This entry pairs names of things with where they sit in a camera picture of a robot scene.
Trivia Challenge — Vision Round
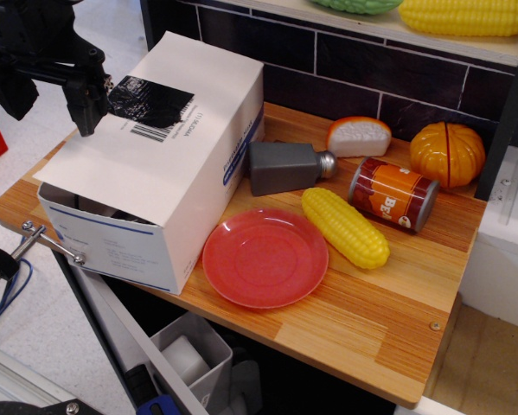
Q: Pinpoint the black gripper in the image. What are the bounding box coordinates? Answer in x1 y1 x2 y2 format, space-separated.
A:
0 1 112 137

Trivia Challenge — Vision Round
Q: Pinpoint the white cardboard box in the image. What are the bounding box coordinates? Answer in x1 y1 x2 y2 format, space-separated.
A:
34 32 264 294

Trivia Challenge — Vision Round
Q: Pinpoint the black round device in box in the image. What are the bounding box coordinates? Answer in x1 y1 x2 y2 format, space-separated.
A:
74 195 150 225

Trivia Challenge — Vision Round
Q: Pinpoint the metal table clamp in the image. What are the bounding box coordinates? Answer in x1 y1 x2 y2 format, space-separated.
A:
0 220 86 281

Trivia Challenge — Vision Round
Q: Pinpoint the grey salt shaker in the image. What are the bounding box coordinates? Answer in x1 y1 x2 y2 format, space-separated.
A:
248 142 337 196

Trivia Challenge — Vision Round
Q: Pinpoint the red plastic plate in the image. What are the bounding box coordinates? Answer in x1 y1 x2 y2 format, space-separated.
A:
202 208 329 309

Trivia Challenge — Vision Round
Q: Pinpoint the white roll in bin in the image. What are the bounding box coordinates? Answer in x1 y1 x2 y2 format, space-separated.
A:
162 335 210 386

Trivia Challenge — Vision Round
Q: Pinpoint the toy cheese wedge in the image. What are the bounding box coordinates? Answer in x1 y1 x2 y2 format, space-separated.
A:
326 116 392 157

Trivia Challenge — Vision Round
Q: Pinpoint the black base with screw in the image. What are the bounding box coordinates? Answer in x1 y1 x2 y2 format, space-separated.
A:
0 399 101 415

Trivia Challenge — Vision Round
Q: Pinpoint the green toy vegetable on shelf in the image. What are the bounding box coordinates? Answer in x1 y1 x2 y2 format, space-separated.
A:
312 0 403 16

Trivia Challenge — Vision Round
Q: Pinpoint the grey storage bin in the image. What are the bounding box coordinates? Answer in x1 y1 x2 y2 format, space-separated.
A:
150 312 233 414

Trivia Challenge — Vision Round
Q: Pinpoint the yellow toy corn cob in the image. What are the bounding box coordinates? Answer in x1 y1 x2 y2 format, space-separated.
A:
301 188 390 270

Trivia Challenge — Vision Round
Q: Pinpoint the toy beans can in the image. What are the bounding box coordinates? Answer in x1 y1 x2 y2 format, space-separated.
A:
348 157 440 233

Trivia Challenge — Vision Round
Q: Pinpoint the orange toy pumpkin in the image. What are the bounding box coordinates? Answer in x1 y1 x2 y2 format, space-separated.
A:
410 121 486 188

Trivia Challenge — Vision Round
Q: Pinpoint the yellow corn on shelf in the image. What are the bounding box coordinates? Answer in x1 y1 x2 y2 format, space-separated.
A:
398 1 518 37

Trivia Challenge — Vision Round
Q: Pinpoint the blue cable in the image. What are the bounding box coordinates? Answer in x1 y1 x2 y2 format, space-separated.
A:
0 258 34 340

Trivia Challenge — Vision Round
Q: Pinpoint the white aluminium frame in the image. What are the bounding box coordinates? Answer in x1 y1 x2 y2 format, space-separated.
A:
0 350 74 407

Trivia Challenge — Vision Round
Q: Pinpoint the blue black tool handle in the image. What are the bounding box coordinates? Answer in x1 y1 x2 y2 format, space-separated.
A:
125 364 181 415

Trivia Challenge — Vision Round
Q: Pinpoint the wooden wall shelf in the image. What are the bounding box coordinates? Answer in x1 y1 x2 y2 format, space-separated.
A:
229 0 518 67

